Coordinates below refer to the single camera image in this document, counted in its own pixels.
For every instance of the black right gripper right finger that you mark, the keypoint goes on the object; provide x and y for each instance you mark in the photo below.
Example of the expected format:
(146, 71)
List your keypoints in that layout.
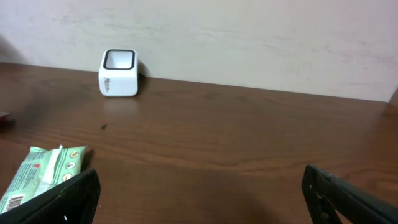
(326, 196)

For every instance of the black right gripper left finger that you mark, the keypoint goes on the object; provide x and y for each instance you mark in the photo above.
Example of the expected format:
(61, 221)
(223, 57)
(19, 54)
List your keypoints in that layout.
(73, 201)

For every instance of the mint green wipes packet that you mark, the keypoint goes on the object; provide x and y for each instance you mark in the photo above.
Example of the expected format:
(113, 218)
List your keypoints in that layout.
(40, 171)

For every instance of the white barcode scanner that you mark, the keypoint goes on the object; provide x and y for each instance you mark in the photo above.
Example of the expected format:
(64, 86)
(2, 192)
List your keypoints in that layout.
(118, 73)

